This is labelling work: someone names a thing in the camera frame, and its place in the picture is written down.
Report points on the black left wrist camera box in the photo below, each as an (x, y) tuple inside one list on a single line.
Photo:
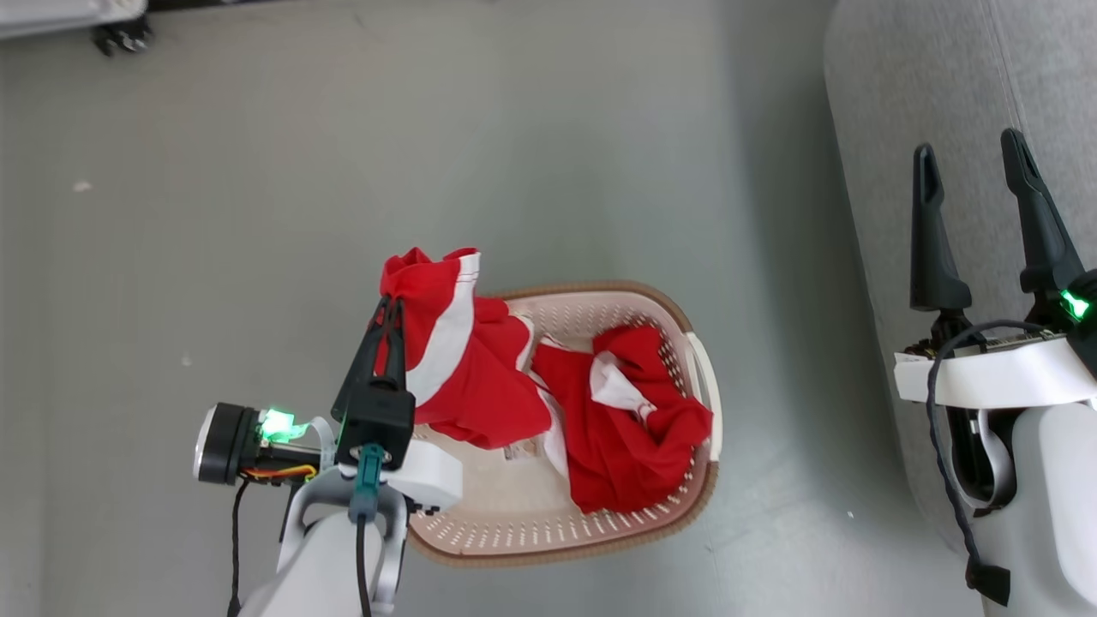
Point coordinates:
[(377, 420)]

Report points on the grey metal support foot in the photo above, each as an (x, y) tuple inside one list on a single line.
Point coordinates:
[(51, 15)]

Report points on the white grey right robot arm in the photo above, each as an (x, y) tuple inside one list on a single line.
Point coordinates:
[(1054, 497)]

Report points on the white barcode sticker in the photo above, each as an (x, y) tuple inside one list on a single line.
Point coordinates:
[(518, 451)]

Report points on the red white garment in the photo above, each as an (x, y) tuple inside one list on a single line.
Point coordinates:
[(467, 377), (617, 454)]

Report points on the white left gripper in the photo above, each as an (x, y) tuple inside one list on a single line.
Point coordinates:
[(433, 476)]

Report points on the small black caster wheel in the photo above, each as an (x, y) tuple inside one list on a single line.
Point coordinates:
[(124, 36)]

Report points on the cream perforated laundry basket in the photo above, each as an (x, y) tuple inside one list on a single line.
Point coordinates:
[(514, 514)]

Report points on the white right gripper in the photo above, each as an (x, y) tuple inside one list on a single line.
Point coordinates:
[(1003, 377)]

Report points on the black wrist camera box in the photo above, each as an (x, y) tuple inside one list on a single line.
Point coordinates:
[(377, 420), (1087, 343)]

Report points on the grey fabric sofa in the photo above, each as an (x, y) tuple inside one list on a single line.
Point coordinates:
[(943, 86)]

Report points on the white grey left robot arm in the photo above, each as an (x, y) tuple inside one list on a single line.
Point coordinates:
[(321, 566)]

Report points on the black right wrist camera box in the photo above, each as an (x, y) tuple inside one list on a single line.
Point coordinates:
[(1087, 343)]

